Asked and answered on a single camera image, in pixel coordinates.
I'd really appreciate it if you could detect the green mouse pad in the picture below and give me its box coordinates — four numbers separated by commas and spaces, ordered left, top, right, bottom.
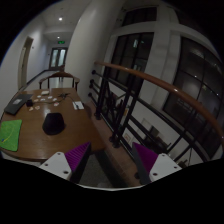
0, 120, 22, 152

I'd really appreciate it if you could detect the white notepad with pen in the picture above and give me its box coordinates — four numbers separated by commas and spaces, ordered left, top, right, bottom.
73, 101, 84, 110

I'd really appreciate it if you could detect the white paper sheet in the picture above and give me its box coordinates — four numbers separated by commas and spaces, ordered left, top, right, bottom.
41, 90, 49, 96

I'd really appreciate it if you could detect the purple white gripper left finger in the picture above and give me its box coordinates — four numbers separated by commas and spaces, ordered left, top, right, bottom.
40, 142, 91, 184

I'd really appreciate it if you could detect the wooden chair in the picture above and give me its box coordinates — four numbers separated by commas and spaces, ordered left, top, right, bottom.
39, 71, 80, 89

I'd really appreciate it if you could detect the small black box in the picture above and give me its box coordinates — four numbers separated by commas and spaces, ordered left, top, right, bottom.
26, 100, 33, 107

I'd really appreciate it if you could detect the double door at corridor end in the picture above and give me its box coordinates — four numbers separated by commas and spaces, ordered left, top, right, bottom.
49, 48, 67, 70

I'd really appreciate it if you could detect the black computer mouse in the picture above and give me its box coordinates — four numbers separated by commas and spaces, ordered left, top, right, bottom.
42, 113, 65, 135

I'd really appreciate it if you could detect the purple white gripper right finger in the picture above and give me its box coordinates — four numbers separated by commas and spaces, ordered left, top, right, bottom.
132, 142, 181, 185

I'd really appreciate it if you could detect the dark grey laptop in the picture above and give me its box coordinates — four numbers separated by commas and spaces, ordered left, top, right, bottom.
4, 94, 32, 115

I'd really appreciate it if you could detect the wooden handrail black railing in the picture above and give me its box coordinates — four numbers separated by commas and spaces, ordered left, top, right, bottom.
89, 61, 224, 165

